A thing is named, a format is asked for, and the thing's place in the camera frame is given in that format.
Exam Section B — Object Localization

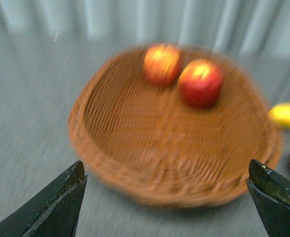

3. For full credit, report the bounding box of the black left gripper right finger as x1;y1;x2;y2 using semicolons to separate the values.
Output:
247;159;290;237

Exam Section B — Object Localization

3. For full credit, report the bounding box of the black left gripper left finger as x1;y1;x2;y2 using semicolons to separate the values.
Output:
0;161;87;237

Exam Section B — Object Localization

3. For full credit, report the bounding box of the yellow banana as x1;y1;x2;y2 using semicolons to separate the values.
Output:
268;103;290;130

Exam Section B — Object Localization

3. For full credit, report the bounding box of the brown wicker basket left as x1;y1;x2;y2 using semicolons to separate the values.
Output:
69;45;283;207

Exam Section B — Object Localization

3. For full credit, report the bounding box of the red apple yellow top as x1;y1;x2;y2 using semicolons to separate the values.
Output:
177;59;224;109

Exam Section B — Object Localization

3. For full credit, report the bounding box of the white curtain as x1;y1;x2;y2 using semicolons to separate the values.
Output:
0;0;290;58

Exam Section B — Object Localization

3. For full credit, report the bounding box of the yellowish red apple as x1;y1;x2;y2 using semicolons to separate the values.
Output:
143;43;181;87

